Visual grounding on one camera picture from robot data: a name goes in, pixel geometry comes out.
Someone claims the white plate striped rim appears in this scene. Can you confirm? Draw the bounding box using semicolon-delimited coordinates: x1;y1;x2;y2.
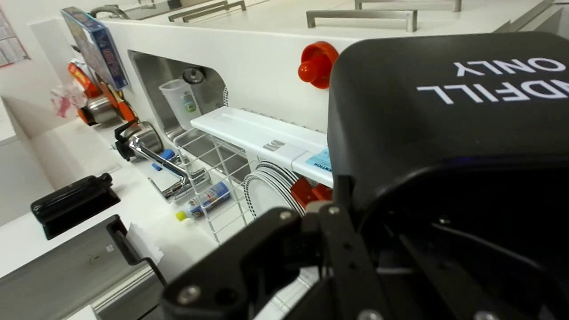
241;162;307;219

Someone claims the flat blue box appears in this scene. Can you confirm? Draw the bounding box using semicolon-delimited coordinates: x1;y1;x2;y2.
60;6;129;93

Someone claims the white drawer with bar handle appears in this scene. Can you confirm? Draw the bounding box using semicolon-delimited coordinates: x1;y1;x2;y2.
254;0;504;38

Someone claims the dish soap bottle yellow cap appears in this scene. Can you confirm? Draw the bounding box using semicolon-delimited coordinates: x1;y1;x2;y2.
174;180;234;224

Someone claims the red round knob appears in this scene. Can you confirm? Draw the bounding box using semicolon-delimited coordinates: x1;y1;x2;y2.
296;41;339;91

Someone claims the wall poster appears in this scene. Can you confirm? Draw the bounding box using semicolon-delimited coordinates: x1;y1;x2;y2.
0;6;31;68

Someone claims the clear plastic measuring cup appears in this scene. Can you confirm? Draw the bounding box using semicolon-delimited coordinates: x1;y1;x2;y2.
158;79;200;130

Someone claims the white wire dish rack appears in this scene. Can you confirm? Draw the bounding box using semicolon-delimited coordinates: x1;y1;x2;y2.
167;127;309;246

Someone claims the chrome sink faucet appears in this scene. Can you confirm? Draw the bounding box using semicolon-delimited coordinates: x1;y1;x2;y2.
131;141;209;201

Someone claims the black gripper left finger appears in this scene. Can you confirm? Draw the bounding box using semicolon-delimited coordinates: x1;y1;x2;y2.
158;201;380;320

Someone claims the pink plastic bag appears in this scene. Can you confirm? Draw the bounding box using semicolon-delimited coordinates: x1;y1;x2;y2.
49;80;87;119

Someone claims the black landfill only bin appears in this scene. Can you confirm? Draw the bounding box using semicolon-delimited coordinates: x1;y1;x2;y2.
327;32;569;320

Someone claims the blue sponge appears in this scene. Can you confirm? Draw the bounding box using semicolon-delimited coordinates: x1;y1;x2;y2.
149;148;179;175

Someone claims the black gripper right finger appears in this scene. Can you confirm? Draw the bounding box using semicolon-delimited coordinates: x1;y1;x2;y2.
383;228;558;320

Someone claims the steel paper towel dispenser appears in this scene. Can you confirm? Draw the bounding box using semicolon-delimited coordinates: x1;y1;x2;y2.
0;214;170;320

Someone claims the orange plastic item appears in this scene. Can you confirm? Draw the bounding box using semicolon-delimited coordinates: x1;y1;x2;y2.
65;61;138;125

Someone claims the steel kettle black handle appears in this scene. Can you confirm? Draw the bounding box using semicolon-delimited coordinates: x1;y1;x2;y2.
113;119;165;164

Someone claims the white plastic drainboard tray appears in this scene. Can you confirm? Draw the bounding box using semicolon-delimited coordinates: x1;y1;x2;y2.
188;105;334;191

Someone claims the black soap dispenser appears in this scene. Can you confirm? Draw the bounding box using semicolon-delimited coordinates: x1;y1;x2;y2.
30;171;122;240

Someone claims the steel kitchen sink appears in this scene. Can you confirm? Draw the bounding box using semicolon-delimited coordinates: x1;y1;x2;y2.
126;50;229;141

